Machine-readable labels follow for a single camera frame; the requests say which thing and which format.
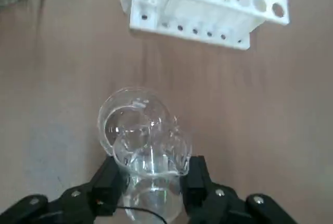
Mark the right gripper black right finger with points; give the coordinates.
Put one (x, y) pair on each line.
(216, 205)

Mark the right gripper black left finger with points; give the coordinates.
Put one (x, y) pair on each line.
(78, 203)

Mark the small glass beaker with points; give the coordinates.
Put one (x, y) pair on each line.
(153, 198)

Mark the large glass beaker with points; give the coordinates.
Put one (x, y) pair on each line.
(125, 104)

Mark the white test tube rack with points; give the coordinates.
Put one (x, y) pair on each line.
(197, 15)

